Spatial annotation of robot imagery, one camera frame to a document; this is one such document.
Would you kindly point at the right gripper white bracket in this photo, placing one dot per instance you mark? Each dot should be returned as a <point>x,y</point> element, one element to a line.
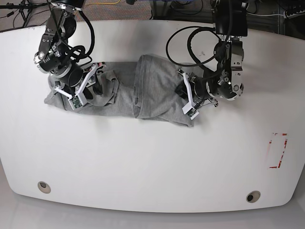
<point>70,76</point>

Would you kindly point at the grey T-shirt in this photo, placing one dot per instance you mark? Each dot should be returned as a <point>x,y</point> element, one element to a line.
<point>144,90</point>

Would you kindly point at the right table cable grommet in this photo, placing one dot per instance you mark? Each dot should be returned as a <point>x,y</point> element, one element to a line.
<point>253,196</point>

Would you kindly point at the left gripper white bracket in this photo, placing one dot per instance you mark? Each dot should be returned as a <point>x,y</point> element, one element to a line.
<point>198,92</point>

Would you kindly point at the grey metal frame post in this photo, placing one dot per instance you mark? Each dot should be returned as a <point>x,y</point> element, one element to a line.
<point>281,25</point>

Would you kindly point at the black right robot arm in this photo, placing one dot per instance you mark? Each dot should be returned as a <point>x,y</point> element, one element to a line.
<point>55,56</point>

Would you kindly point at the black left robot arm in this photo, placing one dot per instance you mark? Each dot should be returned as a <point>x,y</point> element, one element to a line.
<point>221,76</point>

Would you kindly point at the red tape rectangle marking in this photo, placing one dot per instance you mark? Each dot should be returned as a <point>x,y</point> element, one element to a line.
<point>276,150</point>

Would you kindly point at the white power strip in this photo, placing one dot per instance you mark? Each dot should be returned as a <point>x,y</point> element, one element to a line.
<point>294,12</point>

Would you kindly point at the table cable grommet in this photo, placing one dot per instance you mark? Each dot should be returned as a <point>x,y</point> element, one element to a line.
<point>253,196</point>
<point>44,187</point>

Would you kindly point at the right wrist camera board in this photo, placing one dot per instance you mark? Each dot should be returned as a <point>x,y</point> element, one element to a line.
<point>77,101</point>

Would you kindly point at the black tripod stand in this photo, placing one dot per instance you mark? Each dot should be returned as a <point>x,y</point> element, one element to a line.
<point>25,9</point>

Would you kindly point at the left table cable grommet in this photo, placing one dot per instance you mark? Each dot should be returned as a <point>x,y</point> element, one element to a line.
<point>44,187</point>

